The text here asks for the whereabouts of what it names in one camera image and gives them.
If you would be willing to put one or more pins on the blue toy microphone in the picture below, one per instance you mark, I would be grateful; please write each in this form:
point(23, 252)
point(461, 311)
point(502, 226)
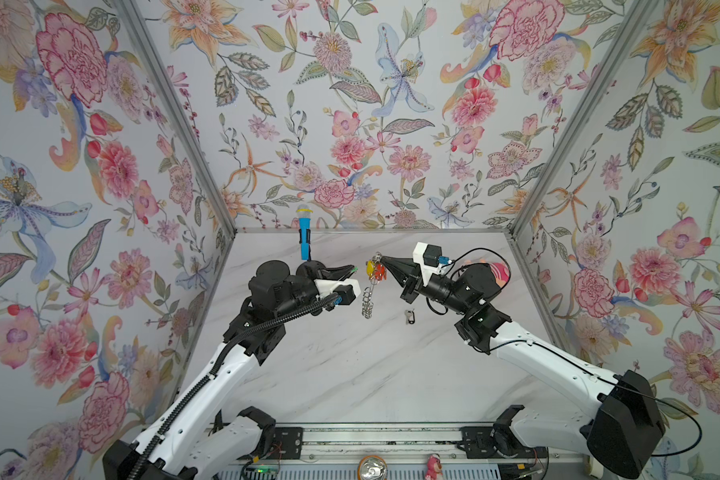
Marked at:
point(304, 225)

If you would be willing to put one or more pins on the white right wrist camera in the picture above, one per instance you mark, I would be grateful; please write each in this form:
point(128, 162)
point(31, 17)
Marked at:
point(431, 260)

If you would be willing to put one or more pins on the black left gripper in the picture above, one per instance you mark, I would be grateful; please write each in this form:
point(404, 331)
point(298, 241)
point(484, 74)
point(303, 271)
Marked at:
point(338, 275)

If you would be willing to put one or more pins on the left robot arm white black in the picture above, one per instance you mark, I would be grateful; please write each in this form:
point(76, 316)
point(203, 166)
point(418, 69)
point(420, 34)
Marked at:
point(189, 441)

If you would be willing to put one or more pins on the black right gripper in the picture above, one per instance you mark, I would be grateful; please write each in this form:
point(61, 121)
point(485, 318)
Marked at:
point(414, 286)

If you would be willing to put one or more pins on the large metal keyring with keys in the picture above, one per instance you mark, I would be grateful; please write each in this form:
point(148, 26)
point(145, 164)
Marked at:
point(376, 272)

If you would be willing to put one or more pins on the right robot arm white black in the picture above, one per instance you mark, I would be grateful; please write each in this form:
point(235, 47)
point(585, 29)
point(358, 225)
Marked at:
point(615, 418)

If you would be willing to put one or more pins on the small pink figurine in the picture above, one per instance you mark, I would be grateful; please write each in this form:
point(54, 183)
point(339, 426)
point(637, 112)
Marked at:
point(434, 469)

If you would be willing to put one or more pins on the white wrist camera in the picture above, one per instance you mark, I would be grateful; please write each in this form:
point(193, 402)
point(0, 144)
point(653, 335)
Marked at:
point(431, 260)
point(346, 291)

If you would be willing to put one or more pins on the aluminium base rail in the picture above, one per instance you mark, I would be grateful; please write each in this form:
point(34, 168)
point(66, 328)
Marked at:
point(396, 442)

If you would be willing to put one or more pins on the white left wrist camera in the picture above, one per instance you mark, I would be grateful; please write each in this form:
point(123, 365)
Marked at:
point(346, 291)

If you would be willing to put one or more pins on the shiny round metal object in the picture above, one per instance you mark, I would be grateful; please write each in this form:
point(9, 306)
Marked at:
point(372, 467)

